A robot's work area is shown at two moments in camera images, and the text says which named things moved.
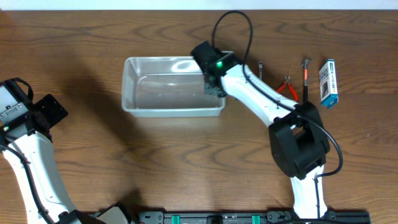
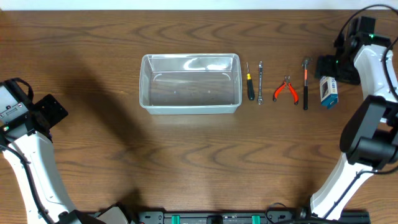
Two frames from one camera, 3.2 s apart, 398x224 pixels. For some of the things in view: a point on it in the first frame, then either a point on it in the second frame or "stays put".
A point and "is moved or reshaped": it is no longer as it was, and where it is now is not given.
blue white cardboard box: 328,91 stays put
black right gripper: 209,88 -> 324,67
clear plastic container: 166,87 is moved or reshaped
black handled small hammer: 306,89 stays put
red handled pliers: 286,82 stays put
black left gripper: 51,109 stays put
